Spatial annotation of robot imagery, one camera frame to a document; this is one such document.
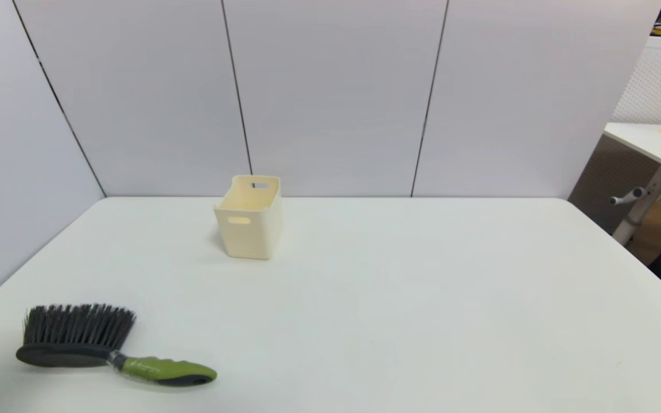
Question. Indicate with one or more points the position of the cream plastic storage bin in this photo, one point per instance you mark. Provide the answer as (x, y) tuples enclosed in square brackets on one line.
[(247, 232)]

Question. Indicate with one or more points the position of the white desk with metal leg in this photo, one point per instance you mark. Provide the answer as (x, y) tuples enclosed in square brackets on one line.
[(646, 140)]

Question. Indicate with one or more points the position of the white perforated partition panel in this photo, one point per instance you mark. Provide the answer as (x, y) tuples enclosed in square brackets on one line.
[(660, 86)]

